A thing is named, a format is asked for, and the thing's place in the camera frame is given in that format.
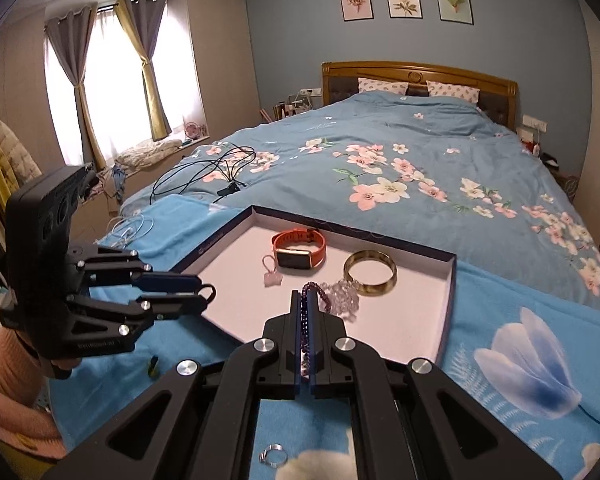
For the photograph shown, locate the pink pendant charm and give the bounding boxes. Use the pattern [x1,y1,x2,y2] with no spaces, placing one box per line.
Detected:
[261,254,285,288]

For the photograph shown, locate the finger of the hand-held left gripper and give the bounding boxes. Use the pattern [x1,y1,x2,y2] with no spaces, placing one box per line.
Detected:
[66,292,212,341]
[69,244,204,292]

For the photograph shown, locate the silver ring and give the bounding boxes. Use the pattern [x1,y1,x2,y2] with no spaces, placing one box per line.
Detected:
[258,444,286,467]

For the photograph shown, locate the clear crystal bead bracelet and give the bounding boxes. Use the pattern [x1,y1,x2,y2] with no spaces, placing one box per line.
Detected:
[325,277,361,318]

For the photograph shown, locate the person's left forearm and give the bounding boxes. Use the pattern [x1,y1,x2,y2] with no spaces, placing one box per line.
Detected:
[0,327,68,461]

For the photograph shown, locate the yellow grey curtain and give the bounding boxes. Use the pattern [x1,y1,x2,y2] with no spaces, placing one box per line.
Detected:
[115,0,173,142]

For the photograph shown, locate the dark blue box tray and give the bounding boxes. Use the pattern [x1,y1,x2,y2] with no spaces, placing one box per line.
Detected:
[172,205,458,366]

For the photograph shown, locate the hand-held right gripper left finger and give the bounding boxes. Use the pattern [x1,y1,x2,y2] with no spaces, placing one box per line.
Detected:
[42,290,306,480]

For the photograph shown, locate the purple bead bracelet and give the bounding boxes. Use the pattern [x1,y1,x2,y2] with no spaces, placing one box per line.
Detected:
[300,281,331,376]

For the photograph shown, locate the wooden headboard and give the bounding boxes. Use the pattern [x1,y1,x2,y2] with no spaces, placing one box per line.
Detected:
[321,61,520,128]

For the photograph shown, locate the framed pink flower picture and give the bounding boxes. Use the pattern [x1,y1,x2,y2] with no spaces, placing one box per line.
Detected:
[338,0,375,22]

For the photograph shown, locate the black cables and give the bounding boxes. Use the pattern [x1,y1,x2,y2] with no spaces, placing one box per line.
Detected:
[151,142,257,205]

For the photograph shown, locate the person's left hand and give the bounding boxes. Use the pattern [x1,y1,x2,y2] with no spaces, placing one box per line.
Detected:
[47,355,83,381]

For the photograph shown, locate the framed white flower picture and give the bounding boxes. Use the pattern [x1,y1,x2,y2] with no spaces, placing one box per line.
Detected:
[384,0,424,19]

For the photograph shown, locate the white cable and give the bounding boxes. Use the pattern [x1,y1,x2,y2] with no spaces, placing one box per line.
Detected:
[97,212,153,251]

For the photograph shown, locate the beige wardrobe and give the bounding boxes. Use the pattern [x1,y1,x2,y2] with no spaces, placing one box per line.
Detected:
[167,0,261,141]

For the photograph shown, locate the framed green leaf picture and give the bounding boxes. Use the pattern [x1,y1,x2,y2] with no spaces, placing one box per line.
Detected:
[434,0,475,26]

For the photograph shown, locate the cluster of cosmetic bottles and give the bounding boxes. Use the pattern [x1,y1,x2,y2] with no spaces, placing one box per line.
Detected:
[260,89,323,122]

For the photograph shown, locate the beige quilted jacket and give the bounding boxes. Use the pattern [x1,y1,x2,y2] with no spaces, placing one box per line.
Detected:
[0,115,41,206]

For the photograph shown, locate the white patterned pillow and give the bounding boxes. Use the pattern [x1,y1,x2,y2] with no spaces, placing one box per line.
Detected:
[357,77,410,95]
[426,80,481,106]

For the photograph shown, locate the crumpled light bedding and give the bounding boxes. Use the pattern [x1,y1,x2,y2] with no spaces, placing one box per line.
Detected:
[115,139,181,168]

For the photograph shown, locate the orange smartwatch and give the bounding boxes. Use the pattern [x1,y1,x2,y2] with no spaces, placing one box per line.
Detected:
[271,227,327,270]

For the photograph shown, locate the gold bangle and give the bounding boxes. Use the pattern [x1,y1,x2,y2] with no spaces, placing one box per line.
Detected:
[342,250,398,295]

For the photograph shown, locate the bright blue flower blanket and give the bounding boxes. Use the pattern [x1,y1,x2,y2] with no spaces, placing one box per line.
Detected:
[45,192,600,480]

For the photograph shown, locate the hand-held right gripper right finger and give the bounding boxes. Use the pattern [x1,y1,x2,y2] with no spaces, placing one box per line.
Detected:
[307,290,563,480]

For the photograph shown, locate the grey-blue floral duvet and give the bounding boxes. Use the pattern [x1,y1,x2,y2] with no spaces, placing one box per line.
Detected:
[120,91,600,311]

